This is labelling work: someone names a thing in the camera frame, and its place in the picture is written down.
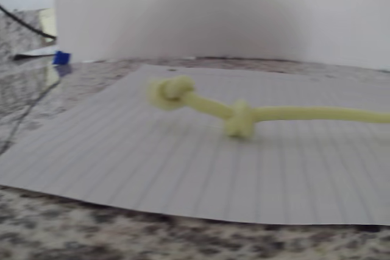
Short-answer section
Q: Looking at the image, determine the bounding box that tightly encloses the pale yellow knotted rope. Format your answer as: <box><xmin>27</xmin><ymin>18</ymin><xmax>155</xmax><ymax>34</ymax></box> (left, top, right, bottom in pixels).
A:
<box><xmin>146</xmin><ymin>74</ymin><xmax>390</xmax><ymax>139</ymax></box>

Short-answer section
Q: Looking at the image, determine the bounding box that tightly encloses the lined loose-leaf paper sheet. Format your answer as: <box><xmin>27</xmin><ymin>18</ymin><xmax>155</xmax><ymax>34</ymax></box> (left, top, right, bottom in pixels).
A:
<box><xmin>0</xmin><ymin>64</ymin><xmax>390</xmax><ymax>227</ymax></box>

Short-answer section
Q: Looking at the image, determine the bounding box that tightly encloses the white backdrop board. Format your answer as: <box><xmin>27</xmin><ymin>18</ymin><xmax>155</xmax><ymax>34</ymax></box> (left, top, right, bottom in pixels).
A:
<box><xmin>54</xmin><ymin>0</ymin><xmax>390</xmax><ymax>71</ymax></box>

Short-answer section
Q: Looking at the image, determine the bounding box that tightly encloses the blue tape piece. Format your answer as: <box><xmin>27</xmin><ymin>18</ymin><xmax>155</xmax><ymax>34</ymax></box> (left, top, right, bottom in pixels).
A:
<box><xmin>51</xmin><ymin>50</ymin><xmax>73</xmax><ymax>66</ymax></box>

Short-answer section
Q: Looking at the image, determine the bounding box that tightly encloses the flat white card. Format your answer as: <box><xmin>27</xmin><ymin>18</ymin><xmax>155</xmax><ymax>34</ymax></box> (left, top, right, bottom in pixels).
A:
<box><xmin>13</xmin><ymin>51</ymin><xmax>57</xmax><ymax>61</ymax></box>

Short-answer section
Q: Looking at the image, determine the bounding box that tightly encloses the pale yellow note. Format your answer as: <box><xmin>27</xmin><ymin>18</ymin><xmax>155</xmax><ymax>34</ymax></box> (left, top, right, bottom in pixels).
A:
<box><xmin>38</xmin><ymin>8</ymin><xmax>57</xmax><ymax>37</ymax></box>

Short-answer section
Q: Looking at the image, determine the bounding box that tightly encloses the granite backsplash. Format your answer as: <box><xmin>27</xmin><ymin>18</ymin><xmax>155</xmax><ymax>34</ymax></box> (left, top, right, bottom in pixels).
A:
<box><xmin>0</xmin><ymin>9</ymin><xmax>57</xmax><ymax>60</ymax></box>

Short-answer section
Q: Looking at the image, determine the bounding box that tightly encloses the black cable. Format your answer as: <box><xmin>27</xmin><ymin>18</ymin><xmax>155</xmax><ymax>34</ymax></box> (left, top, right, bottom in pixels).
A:
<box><xmin>0</xmin><ymin>4</ymin><xmax>58</xmax><ymax>41</ymax></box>

